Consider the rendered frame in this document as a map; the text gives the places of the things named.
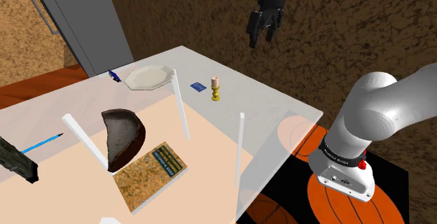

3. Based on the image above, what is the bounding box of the glass table with white legs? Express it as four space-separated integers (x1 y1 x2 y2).
0 45 324 224

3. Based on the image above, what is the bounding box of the yellow candlestick with pink candle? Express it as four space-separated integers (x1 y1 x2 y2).
210 76 221 102

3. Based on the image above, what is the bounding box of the blue card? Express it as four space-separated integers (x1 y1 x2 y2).
190 81 208 93

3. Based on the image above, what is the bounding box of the white octagonal plate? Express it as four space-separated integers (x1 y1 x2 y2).
123 64 176 92

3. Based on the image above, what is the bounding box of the basketball patterned robot stand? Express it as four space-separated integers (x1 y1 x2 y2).
235 113 410 224

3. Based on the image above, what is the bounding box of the dark blue pen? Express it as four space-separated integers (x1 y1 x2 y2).
107 69 123 83

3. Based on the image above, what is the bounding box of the dark brown bowl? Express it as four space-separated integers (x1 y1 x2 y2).
101 108 147 174

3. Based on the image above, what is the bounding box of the grey refrigerator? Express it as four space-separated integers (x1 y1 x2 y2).
16 0 134 78

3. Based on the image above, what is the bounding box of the orange speckled book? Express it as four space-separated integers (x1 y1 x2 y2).
112 141 189 216

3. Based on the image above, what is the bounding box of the light blue pencil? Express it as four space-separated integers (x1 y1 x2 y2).
20 133 65 155

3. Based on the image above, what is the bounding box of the dark green angular object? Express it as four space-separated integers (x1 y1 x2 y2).
0 135 40 185

